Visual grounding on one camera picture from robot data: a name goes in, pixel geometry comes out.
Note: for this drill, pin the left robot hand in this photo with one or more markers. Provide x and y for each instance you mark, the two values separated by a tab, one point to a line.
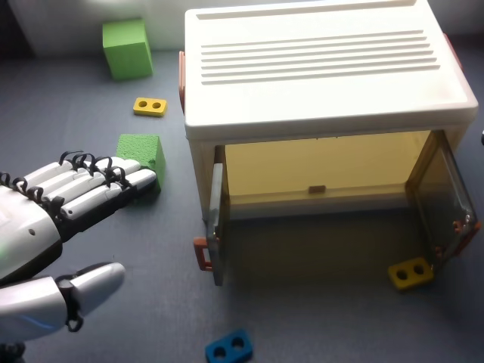
22	227

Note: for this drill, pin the grey table cloth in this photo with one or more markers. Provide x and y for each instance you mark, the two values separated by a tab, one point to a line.
113	234

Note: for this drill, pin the green foam wedge block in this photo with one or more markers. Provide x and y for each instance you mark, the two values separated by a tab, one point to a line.
141	149

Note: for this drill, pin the yellow two-hole toy block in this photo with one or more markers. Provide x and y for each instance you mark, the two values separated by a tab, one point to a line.
410	280

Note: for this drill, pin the white storage cabinet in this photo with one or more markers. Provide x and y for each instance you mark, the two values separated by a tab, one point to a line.
321	75

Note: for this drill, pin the small two-hole toy block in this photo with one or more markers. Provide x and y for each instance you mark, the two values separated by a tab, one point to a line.
150	107

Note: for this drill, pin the large green foam cube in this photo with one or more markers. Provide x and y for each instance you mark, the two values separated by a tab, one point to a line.
126	53

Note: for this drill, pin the blue two-hole toy block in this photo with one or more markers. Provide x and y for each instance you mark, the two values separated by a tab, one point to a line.
227	346

